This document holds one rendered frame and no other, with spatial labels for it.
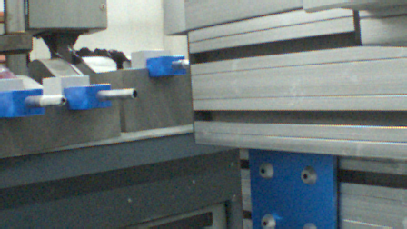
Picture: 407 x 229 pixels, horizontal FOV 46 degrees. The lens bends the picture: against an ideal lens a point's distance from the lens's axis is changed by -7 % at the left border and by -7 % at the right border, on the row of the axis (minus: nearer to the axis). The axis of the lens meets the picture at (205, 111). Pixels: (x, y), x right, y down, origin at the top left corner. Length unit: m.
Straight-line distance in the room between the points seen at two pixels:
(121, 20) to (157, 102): 7.98
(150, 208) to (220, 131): 0.37
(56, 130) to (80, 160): 0.05
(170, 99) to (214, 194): 0.17
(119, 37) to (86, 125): 8.03
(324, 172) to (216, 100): 0.10
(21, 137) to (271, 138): 0.31
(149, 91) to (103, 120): 0.12
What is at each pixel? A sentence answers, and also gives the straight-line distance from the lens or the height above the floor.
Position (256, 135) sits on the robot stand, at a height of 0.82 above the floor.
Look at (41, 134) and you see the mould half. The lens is 0.58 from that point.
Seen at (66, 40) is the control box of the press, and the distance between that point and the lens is 1.71.
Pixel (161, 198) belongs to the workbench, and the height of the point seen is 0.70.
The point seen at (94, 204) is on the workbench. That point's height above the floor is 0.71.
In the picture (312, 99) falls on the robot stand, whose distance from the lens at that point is 0.31.
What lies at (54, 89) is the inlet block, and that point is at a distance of 0.62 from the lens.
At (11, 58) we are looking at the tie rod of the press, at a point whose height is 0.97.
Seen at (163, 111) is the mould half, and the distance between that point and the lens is 0.76.
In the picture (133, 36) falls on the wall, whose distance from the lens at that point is 8.80.
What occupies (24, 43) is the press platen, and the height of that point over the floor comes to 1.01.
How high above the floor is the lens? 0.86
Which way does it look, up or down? 3 degrees down
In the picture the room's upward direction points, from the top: 4 degrees counter-clockwise
